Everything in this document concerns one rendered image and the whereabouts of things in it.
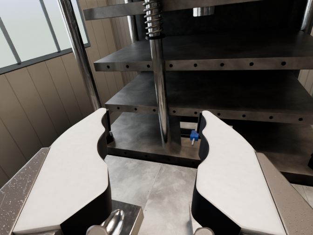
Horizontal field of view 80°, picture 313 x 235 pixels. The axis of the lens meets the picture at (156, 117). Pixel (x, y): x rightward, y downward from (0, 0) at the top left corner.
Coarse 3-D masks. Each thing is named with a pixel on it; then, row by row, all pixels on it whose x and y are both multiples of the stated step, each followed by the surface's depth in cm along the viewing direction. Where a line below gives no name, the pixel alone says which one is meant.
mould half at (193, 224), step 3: (189, 201) 67; (189, 204) 66; (189, 207) 67; (189, 210) 69; (189, 213) 70; (192, 216) 62; (192, 219) 61; (192, 222) 60; (195, 222) 60; (192, 225) 60; (195, 225) 59; (198, 225) 59; (192, 228) 60; (195, 228) 59; (192, 231) 61; (192, 234) 62
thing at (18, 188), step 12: (36, 156) 8; (24, 168) 7; (36, 168) 7; (12, 180) 7; (24, 180) 7; (0, 192) 6; (12, 192) 6; (24, 192) 6; (0, 204) 6; (12, 204) 6; (24, 204) 6; (0, 216) 6; (12, 216) 6; (0, 228) 5; (12, 228) 5
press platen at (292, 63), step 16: (240, 32) 132; (256, 32) 125; (272, 32) 119; (288, 32) 113; (304, 32) 108; (128, 48) 126; (144, 48) 120; (176, 48) 109; (192, 48) 104; (208, 48) 100; (224, 48) 96; (240, 48) 92; (256, 48) 89; (272, 48) 86; (288, 48) 83; (304, 48) 80; (96, 64) 102; (112, 64) 99; (128, 64) 96; (144, 64) 93; (176, 64) 88; (192, 64) 86; (208, 64) 84; (224, 64) 82; (240, 64) 80; (256, 64) 78; (272, 64) 76; (288, 64) 74; (304, 64) 72
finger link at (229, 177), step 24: (216, 120) 11; (216, 144) 9; (240, 144) 9; (216, 168) 8; (240, 168) 8; (216, 192) 7; (240, 192) 7; (264, 192) 7; (216, 216) 6; (240, 216) 6; (264, 216) 6
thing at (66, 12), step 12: (60, 0) 82; (132, 0) 139; (312, 0) 107; (72, 12) 86; (312, 12) 109; (72, 24) 88; (132, 24) 145; (300, 24) 116; (312, 24) 114; (72, 36) 90; (132, 36) 150; (72, 48) 94; (84, 48) 95; (84, 60) 96; (84, 72) 99; (84, 84) 103; (96, 96) 107; (96, 108) 110; (312, 156) 89; (312, 168) 87
